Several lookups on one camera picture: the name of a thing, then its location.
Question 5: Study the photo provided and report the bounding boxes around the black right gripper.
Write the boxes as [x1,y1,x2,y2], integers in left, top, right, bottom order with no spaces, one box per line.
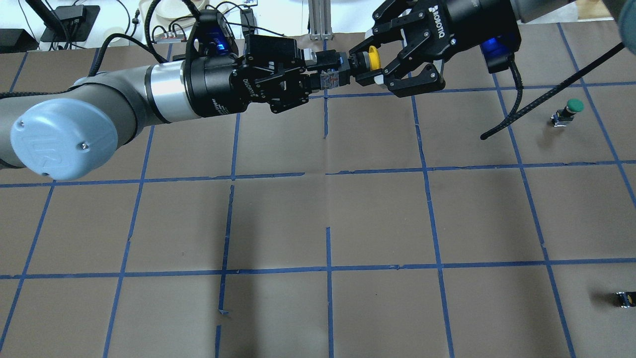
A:
[348,0,520,98]

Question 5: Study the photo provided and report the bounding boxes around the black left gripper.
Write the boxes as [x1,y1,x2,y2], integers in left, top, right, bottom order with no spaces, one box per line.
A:
[181,34,328,117]

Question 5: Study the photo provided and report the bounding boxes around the yellow push button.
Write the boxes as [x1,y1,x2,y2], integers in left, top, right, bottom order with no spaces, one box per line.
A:
[302,46,383,91]

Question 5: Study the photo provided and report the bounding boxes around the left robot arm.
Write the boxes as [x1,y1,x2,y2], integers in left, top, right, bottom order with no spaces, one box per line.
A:
[0,34,331,180]

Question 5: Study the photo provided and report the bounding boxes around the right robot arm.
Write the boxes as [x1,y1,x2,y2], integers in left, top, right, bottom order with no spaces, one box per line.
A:
[348,0,635,97]

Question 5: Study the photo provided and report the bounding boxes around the green push button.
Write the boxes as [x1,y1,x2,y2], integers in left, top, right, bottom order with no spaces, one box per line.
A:
[548,99,585,128]

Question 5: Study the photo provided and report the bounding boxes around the black monitor stand base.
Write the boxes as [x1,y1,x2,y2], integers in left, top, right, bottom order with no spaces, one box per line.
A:
[36,5,101,43]

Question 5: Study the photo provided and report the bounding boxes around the black power adapter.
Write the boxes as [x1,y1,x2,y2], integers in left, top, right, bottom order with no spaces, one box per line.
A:
[240,7,257,35]

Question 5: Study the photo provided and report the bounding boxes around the orange usb hub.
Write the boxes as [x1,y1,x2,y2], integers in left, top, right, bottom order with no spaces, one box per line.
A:
[155,32,185,44]

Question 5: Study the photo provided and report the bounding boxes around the beige plate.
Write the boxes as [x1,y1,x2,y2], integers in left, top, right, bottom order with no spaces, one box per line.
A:
[153,0,192,20]

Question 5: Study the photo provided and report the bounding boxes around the beige tray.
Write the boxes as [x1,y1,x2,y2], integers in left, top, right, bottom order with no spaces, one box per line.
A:
[138,0,230,30]

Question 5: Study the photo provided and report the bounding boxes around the aluminium frame post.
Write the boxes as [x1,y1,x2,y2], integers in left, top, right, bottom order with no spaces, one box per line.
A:
[308,0,333,40]

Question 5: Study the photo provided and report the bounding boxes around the small black switch block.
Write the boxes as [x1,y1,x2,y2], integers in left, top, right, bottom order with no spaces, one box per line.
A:
[614,291,636,308]

